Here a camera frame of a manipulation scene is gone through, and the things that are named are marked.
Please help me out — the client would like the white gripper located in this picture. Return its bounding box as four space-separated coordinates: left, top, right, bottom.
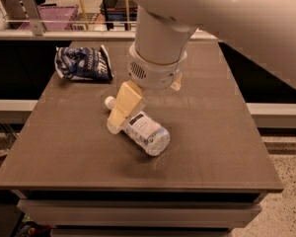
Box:
107 43 187 134

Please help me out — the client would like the clear plastic water bottle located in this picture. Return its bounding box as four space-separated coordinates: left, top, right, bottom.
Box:
104 96 171 157

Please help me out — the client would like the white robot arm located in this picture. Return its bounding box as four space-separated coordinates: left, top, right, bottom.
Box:
107 0 296 134

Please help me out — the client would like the blue chip bag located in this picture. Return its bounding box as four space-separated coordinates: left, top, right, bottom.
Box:
54 45 113 81

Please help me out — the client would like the brown table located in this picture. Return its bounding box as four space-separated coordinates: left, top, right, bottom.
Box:
0 41 283 237

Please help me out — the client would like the purple plastic crate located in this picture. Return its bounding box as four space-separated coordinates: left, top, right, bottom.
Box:
19 5 79 31

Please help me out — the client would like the metal railing post left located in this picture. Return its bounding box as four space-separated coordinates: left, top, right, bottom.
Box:
22 0 44 36

